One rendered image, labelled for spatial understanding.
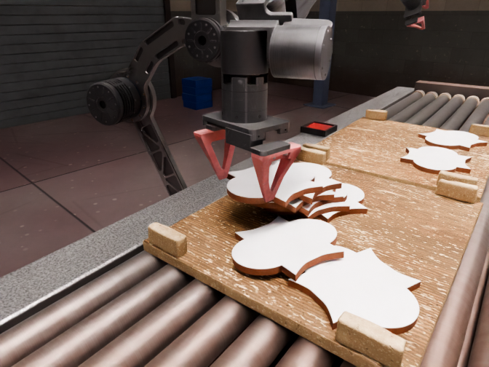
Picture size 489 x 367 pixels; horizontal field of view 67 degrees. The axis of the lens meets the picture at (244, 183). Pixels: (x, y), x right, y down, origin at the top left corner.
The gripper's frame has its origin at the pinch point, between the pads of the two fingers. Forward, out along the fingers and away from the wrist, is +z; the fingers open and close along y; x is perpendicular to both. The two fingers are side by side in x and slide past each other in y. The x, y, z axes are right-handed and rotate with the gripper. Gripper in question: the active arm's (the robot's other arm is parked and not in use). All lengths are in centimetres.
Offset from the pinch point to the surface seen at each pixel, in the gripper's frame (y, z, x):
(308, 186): 5.5, 0.6, 7.1
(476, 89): -17, 4, 136
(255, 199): 3.2, 1.0, -0.8
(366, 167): -0.9, 6.3, 32.9
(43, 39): -472, 0, 97
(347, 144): -11.9, 6.0, 42.3
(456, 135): 3, 5, 66
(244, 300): 10.9, 7.7, -9.5
